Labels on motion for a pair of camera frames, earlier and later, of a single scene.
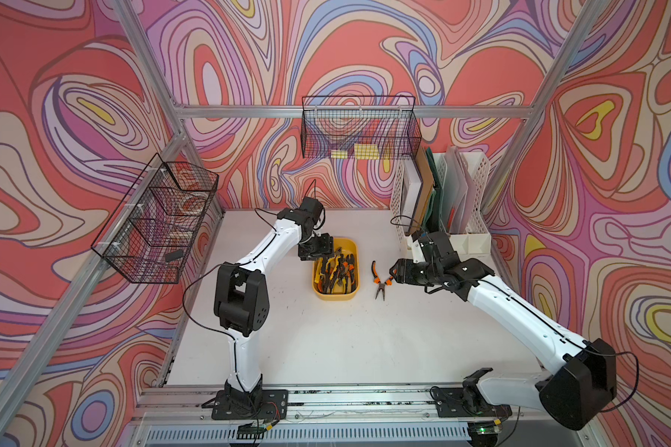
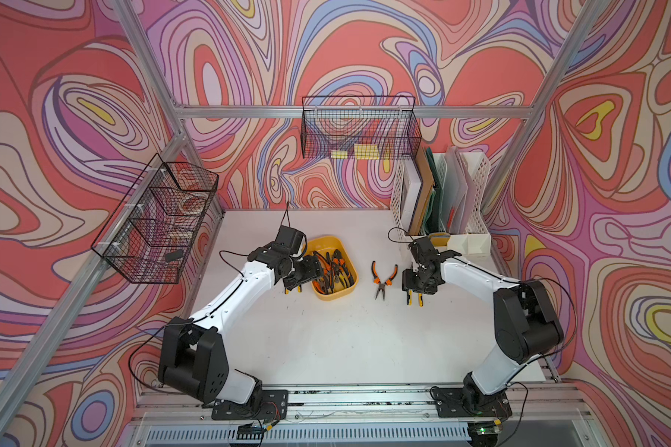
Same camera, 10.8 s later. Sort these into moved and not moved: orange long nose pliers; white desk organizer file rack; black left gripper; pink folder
Moved: black left gripper
Not moved: pink folder; orange long nose pliers; white desk organizer file rack
